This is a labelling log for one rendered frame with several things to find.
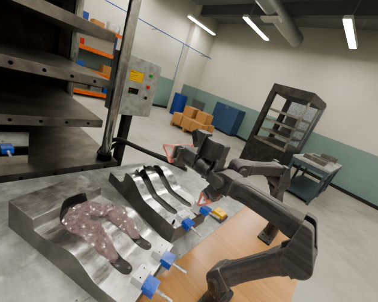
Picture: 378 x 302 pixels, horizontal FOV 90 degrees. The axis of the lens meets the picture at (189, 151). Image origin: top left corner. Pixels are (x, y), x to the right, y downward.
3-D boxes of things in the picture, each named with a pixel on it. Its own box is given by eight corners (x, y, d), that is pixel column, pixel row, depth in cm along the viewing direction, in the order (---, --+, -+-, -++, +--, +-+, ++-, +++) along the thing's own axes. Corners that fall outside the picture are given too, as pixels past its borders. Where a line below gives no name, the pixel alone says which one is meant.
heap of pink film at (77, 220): (143, 233, 72) (149, 217, 69) (108, 269, 56) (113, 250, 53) (93, 201, 79) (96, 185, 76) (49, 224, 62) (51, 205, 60)
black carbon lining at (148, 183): (192, 208, 95) (198, 193, 92) (170, 219, 82) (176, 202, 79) (149, 172, 113) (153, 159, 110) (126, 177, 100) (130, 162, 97)
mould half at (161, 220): (203, 222, 98) (212, 201, 94) (168, 245, 78) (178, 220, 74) (145, 173, 124) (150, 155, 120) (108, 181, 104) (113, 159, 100)
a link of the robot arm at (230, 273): (202, 272, 59) (301, 244, 41) (213, 262, 65) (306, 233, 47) (212, 293, 57) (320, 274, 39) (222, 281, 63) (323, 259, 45)
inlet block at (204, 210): (220, 222, 86) (224, 211, 85) (215, 225, 81) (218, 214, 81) (197, 208, 93) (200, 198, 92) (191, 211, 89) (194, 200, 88)
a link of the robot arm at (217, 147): (200, 136, 55) (235, 154, 49) (216, 136, 62) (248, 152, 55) (189, 170, 59) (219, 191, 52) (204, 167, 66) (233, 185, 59)
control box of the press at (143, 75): (123, 220, 187) (165, 67, 139) (93, 232, 163) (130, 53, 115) (112, 207, 198) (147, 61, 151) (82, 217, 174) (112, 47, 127)
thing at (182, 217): (202, 238, 79) (207, 229, 77) (195, 244, 75) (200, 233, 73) (180, 219, 86) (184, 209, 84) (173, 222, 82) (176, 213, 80)
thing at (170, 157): (161, 136, 66) (179, 147, 60) (175, 136, 71) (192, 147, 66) (156, 153, 68) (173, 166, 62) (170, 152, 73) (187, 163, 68)
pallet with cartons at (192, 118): (210, 139, 621) (219, 117, 597) (197, 139, 556) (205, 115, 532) (185, 125, 683) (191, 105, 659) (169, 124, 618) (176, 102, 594)
